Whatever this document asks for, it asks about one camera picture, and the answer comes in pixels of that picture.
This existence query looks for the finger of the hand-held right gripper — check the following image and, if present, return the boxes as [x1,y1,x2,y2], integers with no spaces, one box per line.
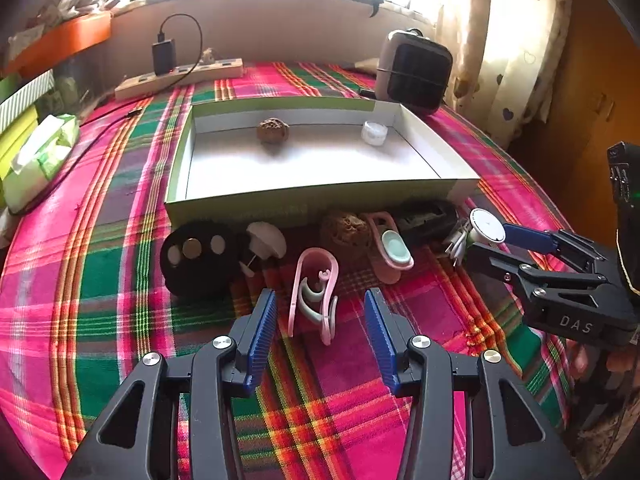
[502,224,610,275]
[466,242,608,311]

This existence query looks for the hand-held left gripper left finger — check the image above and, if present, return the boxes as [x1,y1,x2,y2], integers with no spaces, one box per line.
[60,289,279,480]

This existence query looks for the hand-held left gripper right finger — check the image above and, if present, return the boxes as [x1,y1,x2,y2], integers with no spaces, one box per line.
[363,287,583,480]

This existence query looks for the white and green spool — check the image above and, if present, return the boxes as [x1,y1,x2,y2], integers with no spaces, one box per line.
[465,208,507,246]

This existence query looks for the pink and green clip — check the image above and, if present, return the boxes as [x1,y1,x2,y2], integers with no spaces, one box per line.
[287,249,340,346]

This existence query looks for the pink holder with green oval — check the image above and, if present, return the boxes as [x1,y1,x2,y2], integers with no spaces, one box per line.
[362,211,416,283]

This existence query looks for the black round disc white buttons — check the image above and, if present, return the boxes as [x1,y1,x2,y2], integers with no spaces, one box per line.
[160,220,241,298]

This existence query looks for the white mushroom-shaped object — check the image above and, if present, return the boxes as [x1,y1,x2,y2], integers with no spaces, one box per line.
[239,221,287,276]

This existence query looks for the white cardboard box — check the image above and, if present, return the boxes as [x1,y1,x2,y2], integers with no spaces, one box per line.
[165,97,482,226]

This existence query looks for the person's right hand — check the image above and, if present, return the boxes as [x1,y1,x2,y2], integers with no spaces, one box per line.
[605,342,640,373]

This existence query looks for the black small box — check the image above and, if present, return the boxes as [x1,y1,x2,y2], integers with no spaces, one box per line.
[395,200,458,243]

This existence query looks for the carved brown walnut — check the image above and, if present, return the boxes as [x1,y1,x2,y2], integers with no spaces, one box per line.
[257,118,292,146]
[320,210,373,261]

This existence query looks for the wooden cabinet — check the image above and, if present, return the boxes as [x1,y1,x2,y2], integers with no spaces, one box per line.
[510,0,640,171]

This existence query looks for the heart print curtain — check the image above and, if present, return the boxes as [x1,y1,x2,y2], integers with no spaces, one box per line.
[440,0,573,148]

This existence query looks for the small white round cap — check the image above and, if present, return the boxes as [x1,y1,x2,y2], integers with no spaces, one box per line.
[361,120,390,147]

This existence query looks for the grey space heater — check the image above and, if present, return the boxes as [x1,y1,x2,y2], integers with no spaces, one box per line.
[374,28,453,116]

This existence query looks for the beige power strip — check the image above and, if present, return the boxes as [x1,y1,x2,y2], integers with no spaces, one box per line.
[115,58,244,101]

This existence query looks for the green tissue pack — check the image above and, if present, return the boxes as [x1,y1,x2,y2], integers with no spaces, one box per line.
[2,114,80,213]

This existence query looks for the yellow-green box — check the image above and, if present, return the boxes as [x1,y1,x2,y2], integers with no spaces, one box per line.
[0,105,41,181]

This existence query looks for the striped white box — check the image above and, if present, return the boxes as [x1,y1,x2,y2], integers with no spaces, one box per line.
[0,70,55,131]

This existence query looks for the orange tray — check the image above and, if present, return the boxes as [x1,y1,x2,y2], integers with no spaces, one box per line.
[2,10,112,78]

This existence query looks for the white clutter pile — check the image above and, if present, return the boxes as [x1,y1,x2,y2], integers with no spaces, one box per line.
[62,0,118,17]

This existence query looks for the black charger with cable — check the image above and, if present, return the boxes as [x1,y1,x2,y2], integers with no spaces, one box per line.
[10,14,203,216]

